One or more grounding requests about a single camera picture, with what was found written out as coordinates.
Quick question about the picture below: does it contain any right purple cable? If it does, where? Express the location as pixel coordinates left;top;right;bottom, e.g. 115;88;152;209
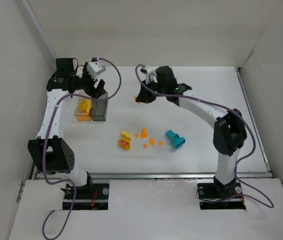
135;64;275;210

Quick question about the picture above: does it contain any grey transparent container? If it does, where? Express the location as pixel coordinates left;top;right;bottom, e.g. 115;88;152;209
89;92;108;122

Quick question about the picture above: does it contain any orange arch lego stack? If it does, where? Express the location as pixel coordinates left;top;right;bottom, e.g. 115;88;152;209
141;127;148;139

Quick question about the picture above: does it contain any aluminium frame rail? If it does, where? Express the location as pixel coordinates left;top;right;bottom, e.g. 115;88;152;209
31;68;274;180

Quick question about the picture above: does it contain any purple cable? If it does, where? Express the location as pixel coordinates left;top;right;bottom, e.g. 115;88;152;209
135;64;275;210
42;56;122;240

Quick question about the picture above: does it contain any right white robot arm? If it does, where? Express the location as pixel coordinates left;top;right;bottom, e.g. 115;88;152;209
135;64;247;194

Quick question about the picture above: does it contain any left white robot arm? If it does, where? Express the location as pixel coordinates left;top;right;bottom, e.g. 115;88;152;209
27;58;106;187

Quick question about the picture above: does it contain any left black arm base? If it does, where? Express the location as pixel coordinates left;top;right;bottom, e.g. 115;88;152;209
61;181;110;211

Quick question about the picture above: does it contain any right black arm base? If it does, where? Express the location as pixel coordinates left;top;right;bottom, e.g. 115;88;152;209
196;182;246;210

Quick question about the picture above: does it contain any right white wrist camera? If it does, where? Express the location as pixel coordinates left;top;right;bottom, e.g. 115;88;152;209
140;65;155;85

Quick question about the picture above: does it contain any yellow round lego with sticker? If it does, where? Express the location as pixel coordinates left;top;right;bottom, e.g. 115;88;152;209
118;131;132;150

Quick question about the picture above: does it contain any orange transparent container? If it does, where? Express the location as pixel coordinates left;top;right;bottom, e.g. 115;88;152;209
74;97;93;122

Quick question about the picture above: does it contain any teal lego piece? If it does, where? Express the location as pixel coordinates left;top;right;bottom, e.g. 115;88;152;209
165;130;186;150

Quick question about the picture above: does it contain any yellow lego stack in container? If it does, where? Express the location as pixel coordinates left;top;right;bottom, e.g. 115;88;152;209
79;99;93;116

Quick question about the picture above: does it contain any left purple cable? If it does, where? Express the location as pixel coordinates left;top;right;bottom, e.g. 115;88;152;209
42;56;122;240

